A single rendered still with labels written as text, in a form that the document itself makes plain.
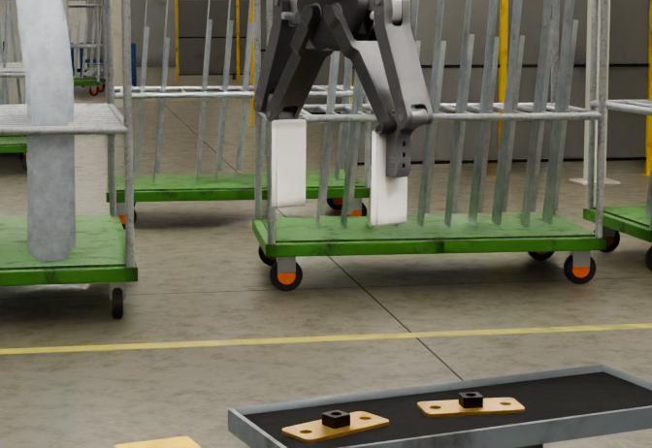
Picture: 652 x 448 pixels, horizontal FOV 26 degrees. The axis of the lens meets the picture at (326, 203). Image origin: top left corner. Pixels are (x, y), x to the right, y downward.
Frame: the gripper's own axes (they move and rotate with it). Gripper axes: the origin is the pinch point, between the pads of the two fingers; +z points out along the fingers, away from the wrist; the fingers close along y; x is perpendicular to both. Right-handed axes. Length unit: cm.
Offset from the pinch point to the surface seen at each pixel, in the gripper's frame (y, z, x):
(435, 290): -484, 132, 448
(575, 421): 10.8, 18.1, 15.8
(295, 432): -0.4, 18.3, -3.6
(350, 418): -0.7, 18.2, 2.1
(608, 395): 6.4, 18.3, 24.8
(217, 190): -750, 104, 479
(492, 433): 9.0, 18.3, 8.4
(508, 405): 4.4, 18.1, 14.8
